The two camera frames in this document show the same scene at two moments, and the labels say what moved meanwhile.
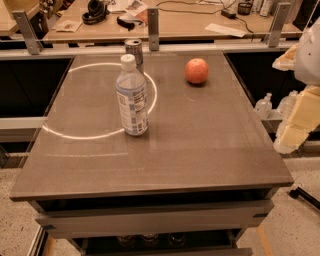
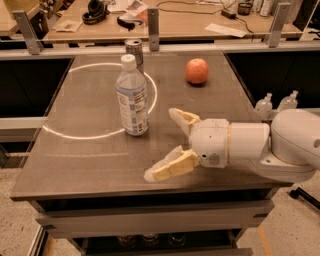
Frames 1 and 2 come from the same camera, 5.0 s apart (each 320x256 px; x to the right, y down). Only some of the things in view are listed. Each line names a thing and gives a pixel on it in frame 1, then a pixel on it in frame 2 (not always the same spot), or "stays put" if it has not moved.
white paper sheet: x=225 y=30 stays put
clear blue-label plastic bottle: x=132 y=97 stays put
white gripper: x=309 y=56 -> x=210 y=141
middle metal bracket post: x=153 y=28 stays put
